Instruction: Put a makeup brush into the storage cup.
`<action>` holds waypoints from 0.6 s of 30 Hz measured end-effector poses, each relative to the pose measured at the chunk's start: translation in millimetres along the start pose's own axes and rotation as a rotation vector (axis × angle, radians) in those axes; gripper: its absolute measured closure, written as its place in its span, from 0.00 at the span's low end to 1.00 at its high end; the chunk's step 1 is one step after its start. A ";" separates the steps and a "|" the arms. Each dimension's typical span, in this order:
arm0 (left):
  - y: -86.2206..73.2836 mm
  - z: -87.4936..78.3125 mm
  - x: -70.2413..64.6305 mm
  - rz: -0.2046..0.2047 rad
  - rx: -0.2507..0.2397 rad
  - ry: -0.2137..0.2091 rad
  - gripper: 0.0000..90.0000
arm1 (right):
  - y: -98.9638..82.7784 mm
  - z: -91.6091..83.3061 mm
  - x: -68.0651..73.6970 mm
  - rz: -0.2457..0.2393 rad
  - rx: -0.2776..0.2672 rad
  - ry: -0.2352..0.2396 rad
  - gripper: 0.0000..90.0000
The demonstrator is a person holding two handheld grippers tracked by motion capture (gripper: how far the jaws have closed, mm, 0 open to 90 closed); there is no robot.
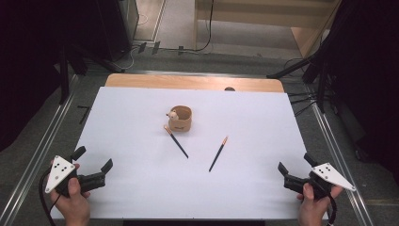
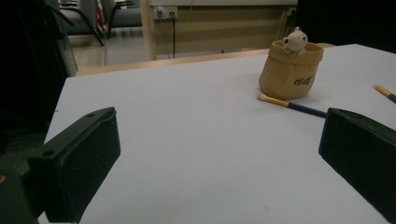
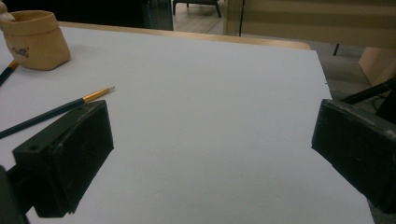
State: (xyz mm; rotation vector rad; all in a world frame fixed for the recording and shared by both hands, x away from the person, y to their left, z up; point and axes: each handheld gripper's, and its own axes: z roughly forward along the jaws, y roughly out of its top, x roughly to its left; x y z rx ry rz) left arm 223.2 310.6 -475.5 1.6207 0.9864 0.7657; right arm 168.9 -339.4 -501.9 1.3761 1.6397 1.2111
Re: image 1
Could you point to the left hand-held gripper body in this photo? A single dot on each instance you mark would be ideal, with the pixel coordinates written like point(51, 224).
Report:
point(59, 171)

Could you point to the light wooden furniture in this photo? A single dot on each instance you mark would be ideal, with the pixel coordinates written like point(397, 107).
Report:
point(257, 19)

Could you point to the metal floor rail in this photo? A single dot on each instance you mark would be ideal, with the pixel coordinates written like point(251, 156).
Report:
point(37, 157)
point(338, 150)

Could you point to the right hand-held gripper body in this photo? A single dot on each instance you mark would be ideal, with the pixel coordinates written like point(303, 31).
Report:
point(329, 176)

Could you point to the black curtain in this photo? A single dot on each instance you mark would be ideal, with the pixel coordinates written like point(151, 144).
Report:
point(370, 78)
point(28, 62)

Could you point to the white table mat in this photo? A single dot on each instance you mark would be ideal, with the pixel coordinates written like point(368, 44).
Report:
point(194, 188)

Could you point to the black metal stand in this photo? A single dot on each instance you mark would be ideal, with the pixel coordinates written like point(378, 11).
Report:
point(64, 78)
point(321, 84)

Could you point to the person's left hand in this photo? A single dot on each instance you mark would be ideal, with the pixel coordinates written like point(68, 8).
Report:
point(75, 205)

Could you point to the person's right hand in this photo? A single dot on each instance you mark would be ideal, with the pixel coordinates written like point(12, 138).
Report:
point(312, 210)

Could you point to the wooden cup with animal figure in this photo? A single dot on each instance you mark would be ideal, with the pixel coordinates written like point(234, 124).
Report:
point(183, 124)

